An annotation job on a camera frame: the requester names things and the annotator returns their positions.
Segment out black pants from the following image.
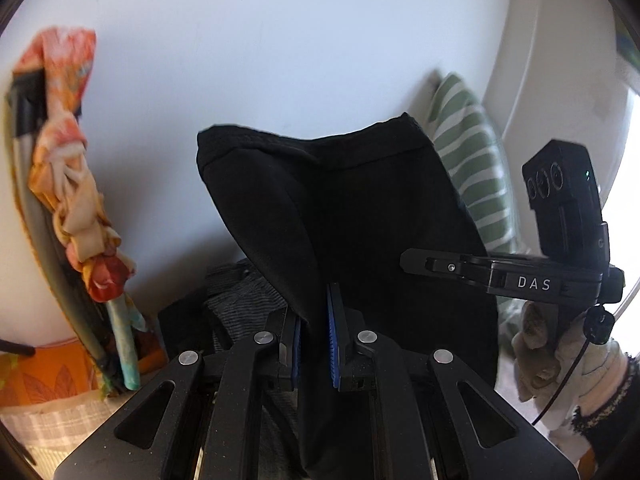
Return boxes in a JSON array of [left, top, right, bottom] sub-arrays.
[[196, 115, 498, 479]]

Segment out white gloved right hand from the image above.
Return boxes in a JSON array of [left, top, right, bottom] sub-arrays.
[[512, 301, 623, 431]]

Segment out black folded garment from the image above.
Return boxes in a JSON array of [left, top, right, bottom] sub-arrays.
[[157, 288, 233, 359]]

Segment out orange leaf mattress cover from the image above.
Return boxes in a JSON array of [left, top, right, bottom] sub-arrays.
[[1, 339, 127, 408]]

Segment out green striped pillow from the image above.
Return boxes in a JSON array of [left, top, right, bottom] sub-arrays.
[[426, 71, 532, 361]]

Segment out black mini tripod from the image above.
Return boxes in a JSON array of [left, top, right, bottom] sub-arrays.
[[0, 339, 36, 356]]

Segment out orange floral scarf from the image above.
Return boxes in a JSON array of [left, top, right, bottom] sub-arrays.
[[12, 27, 149, 392]]

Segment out black camera box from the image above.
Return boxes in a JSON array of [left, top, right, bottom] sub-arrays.
[[522, 139, 610, 271]]

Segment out dark grey corduroy pants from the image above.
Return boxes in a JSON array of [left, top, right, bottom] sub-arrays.
[[204, 259, 307, 479]]

